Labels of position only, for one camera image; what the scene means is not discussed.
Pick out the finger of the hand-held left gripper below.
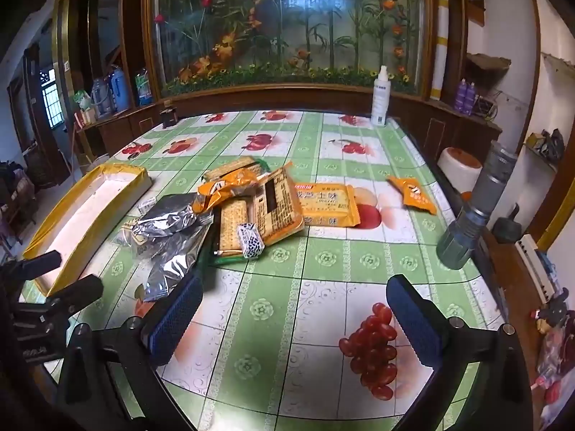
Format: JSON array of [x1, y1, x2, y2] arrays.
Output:
[[42, 274, 105, 319], [0, 251, 62, 281]]

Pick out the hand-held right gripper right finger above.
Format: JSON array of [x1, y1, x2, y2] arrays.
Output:
[[385, 274, 535, 431]]

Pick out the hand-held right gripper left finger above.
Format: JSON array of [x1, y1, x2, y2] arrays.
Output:
[[56, 273, 205, 431]]

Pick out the silver foil packet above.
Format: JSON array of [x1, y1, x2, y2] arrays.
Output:
[[144, 224, 214, 301], [130, 193, 214, 245]]

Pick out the yellow transparent plastic bag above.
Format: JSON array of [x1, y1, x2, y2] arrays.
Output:
[[22, 163, 153, 297]]

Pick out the clear plastic packet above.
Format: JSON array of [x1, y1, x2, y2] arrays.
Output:
[[114, 215, 153, 247]]

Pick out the blue white milk candy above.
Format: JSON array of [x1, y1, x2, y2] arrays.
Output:
[[235, 222, 265, 260]]

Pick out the orange cracker packet black strip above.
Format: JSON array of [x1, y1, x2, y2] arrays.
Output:
[[252, 175, 306, 245]]

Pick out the green checkered fruit tablecloth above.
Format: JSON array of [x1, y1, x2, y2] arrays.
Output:
[[18, 108, 508, 431]]

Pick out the small orange snack packet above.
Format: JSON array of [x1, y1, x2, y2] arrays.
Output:
[[387, 175, 437, 215]]

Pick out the grey flashlight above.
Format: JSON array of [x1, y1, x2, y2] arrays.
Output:
[[436, 140, 518, 271]]

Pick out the white power strip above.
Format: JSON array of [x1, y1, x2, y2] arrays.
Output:
[[514, 233, 560, 301]]

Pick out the crumpled orange snack packet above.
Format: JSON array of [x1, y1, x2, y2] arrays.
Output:
[[193, 166, 293, 214]]

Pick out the red pink plastic bag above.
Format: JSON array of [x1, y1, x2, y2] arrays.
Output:
[[532, 323, 575, 418]]

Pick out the white orange plastic stool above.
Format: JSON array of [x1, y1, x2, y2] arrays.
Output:
[[437, 146, 485, 189]]

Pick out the lattice window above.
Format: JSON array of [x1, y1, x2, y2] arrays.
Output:
[[40, 69, 61, 129]]

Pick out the grey thermos flask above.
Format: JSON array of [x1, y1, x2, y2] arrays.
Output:
[[91, 76, 114, 117]]

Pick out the blue thermos flask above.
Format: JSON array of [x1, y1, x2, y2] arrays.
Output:
[[108, 65, 131, 113]]

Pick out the green label water bottle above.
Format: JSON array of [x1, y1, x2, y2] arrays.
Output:
[[135, 68, 153, 106]]

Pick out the dark crumpled bag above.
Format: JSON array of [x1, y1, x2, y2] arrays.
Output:
[[525, 129, 566, 162]]

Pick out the white spray bottle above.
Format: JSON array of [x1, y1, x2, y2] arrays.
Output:
[[371, 65, 390, 127]]

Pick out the white yellow striped roll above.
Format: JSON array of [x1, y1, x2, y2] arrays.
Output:
[[430, 0, 450, 102]]

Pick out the floral decorative glass panel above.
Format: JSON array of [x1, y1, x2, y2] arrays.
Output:
[[144, 0, 434, 97]]

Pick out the orange handled broom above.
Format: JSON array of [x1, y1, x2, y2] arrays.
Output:
[[68, 123, 78, 173]]

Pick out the tangled cables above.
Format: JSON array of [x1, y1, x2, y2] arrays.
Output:
[[476, 94, 501, 122]]

